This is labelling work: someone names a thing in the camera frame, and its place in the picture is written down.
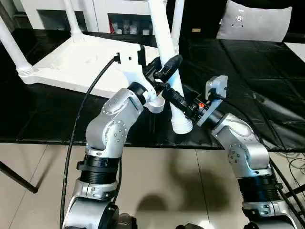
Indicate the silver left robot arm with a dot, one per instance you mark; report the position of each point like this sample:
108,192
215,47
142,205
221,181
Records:
109,133

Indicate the black tall cabinet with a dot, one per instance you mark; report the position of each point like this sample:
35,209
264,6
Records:
200,14

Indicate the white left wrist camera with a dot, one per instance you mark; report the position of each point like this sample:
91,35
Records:
131,62

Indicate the black table mat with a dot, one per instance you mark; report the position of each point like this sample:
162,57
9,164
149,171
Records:
257,81

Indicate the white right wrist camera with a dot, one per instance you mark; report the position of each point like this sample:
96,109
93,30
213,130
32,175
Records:
217,88

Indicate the light grey cushion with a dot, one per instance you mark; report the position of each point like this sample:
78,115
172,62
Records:
255,21

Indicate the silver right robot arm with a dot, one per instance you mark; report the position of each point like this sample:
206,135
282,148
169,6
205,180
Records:
248,157

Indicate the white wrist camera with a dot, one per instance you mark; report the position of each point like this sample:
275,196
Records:
131,62
217,88

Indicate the small yellow label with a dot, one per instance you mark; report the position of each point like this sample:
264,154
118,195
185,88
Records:
196,30

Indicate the white glass-door cabinet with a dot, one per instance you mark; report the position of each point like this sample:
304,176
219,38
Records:
95,12

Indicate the black work table leg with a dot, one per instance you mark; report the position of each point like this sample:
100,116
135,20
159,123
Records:
19,177

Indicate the white flat sheet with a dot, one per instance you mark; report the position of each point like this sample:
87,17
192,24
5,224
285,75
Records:
296,50

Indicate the black robot foot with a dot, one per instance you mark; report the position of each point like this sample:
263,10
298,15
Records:
190,225
126,223

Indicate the white plastic table top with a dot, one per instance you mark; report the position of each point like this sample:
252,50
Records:
81,62

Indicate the white plastic table leg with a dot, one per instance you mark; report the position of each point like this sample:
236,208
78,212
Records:
162,28
177,24
74,16
14,47

